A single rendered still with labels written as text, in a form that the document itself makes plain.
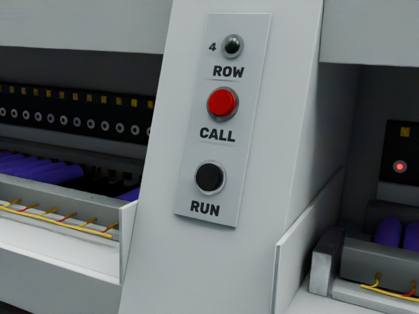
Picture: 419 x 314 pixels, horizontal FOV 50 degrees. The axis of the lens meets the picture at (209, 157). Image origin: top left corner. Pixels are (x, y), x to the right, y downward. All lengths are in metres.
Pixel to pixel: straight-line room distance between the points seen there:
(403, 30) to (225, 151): 0.11
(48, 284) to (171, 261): 0.10
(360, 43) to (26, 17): 0.25
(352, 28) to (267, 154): 0.08
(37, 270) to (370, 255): 0.22
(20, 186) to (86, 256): 0.11
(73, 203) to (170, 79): 0.15
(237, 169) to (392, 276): 0.12
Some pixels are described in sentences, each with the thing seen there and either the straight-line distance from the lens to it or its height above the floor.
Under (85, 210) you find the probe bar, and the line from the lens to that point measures 0.37.
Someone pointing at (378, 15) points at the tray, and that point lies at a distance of 0.26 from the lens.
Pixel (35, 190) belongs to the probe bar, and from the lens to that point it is 0.40.
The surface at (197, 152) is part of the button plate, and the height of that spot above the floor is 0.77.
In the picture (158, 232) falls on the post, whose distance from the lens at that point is 0.27.
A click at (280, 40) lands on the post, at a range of 0.26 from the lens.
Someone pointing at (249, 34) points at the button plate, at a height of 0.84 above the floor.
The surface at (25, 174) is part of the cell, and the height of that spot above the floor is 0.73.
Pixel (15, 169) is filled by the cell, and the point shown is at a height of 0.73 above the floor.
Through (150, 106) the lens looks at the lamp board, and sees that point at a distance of 0.48.
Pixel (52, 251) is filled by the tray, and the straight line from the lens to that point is 0.34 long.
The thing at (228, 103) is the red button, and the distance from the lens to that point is 0.25.
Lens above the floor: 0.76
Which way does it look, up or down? 2 degrees up
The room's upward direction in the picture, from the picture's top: 10 degrees clockwise
